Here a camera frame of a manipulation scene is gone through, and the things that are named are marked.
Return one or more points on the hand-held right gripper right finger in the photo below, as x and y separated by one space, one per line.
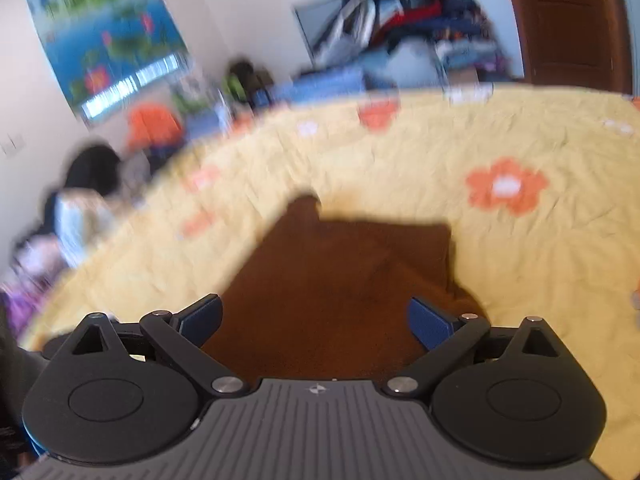
430 325

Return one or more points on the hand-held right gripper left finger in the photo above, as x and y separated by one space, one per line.
202 322

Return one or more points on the brown knit garment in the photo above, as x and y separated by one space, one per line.
340 285

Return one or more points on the pile of clothes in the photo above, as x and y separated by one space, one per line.
415 15

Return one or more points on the yellow floral bedsheet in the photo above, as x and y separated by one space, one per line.
540 270

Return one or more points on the pale blue cloth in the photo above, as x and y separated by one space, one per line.
80 220

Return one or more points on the purple cloth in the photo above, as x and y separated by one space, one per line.
25 290

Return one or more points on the black cloth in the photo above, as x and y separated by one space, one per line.
95 165

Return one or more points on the orange plastic bag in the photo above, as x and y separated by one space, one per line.
152 125

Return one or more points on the green box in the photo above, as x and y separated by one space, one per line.
232 85

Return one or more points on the dark plush toy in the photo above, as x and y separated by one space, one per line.
247 72

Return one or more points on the light blue mattress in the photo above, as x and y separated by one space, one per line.
320 85

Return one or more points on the brown wooden door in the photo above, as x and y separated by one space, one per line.
565 20

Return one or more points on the white wall switch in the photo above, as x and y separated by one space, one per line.
11 146

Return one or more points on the lotus wall poster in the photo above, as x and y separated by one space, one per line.
100 35

